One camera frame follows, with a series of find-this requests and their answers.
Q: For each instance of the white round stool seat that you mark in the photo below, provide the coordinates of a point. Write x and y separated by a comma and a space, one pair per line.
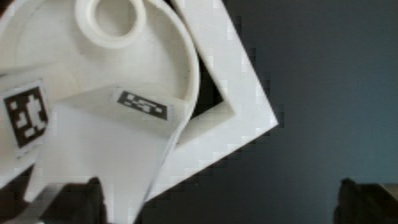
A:
155, 64

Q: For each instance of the white stool leg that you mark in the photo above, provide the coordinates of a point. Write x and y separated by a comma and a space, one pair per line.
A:
111, 136
34, 86

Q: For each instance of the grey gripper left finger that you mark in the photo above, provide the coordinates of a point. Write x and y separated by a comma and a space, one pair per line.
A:
68, 204

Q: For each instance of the white L-shaped fence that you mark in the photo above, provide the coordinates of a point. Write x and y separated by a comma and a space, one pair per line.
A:
240, 118

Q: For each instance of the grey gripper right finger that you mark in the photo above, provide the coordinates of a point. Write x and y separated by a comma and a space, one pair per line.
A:
367, 203

